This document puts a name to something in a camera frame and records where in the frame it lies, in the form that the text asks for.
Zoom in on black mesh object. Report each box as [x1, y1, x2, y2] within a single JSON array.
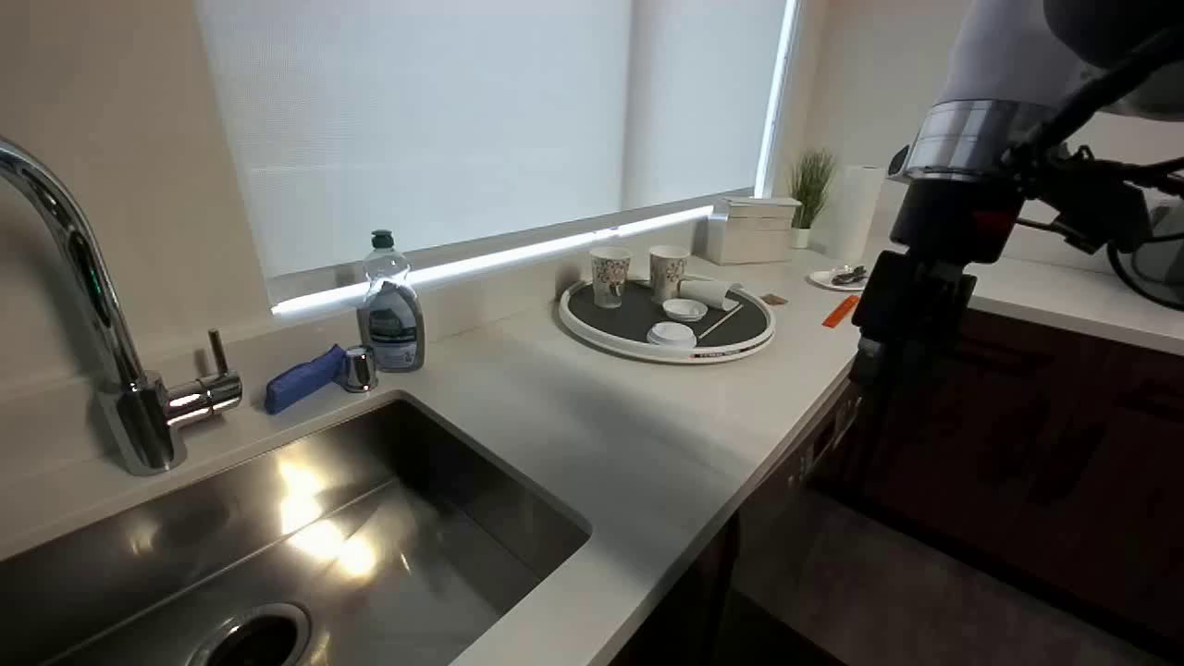
[[1101, 198, 1184, 313]]

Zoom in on white cup right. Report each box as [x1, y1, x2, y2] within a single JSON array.
[[647, 244, 691, 308]]

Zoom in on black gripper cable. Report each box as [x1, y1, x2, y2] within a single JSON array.
[[1011, 20, 1184, 255]]

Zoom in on chrome kitchen faucet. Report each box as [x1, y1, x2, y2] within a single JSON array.
[[0, 134, 246, 480]]

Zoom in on small white plate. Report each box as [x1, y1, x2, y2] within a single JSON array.
[[801, 264, 871, 296]]

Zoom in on clear dish soap bottle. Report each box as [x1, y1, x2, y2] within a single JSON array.
[[356, 227, 427, 376]]

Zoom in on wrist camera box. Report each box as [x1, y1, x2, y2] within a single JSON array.
[[1022, 144, 1155, 258]]

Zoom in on patterned paper cup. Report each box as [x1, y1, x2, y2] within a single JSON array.
[[587, 248, 635, 313]]

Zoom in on dark brown wooden cabinet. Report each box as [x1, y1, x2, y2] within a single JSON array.
[[846, 308, 1184, 656]]

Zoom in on white paper towel roll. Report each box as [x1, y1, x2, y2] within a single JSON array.
[[822, 163, 890, 269]]

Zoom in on wooden chopstick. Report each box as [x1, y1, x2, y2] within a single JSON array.
[[698, 304, 769, 348]]

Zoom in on rolled white napkin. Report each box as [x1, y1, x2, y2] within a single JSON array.
[[679, 276, 751, 313]]

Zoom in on stainless steel sink basin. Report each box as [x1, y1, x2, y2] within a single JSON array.
[[0, 388, 595, 666]]

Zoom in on round white-rimmed black tray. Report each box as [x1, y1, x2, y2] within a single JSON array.
[[555, 272, 779, 366]]

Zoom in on white rectangular container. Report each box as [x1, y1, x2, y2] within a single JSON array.
[[701, 191, 801, 269]]

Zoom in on blue handled dish brush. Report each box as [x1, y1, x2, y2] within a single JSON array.
[[259, 339, 381, 418]]

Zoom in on small green potted plant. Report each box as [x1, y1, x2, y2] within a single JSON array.
[[789, 149, 839, 255]]

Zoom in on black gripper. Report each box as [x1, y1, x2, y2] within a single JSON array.
[[849, 174, 1028, 398]]

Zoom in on orange flat strip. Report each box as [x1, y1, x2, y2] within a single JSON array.
[[817, 291, 863, 333]]

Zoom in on white roller window blind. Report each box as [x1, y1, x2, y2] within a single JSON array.
[[191, 0, 795, 280]]

